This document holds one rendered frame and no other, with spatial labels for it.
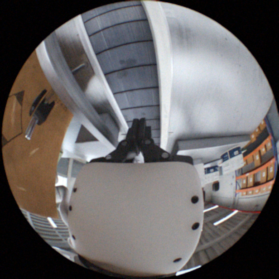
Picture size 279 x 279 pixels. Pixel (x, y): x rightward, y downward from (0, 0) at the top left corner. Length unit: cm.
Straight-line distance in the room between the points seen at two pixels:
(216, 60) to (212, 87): 8
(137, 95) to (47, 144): 18
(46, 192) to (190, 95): 36
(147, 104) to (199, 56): 15
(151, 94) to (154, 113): 4
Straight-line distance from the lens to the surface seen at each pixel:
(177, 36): 19
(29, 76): 23
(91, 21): 15
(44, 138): 19
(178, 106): 25
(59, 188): 71
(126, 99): 16
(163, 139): 20
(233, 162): 65
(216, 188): 97
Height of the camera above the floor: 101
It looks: 28 degrees down
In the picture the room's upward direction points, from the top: 179 degrees counter-clockwise
